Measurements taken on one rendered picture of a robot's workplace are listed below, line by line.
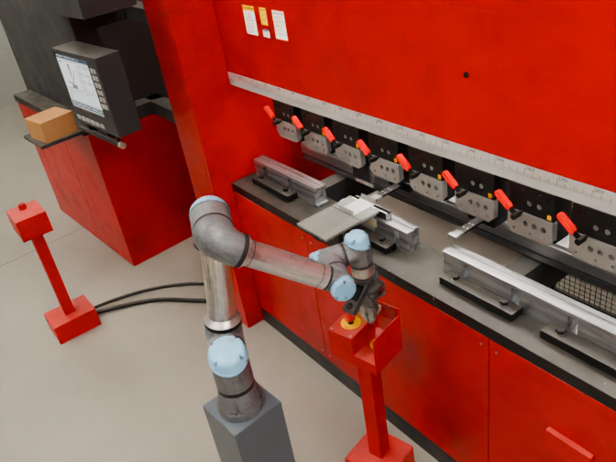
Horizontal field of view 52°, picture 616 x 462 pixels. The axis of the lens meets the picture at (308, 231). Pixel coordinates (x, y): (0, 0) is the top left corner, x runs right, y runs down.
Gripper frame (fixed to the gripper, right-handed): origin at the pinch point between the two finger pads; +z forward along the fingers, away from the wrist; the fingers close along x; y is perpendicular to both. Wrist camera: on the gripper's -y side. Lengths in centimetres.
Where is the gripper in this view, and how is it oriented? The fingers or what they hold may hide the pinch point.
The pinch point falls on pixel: (368, 322)
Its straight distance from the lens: 215.1
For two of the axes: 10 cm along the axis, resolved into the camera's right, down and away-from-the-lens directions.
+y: 6.2, -5.5, 5.6
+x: -7.6, -2.4, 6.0
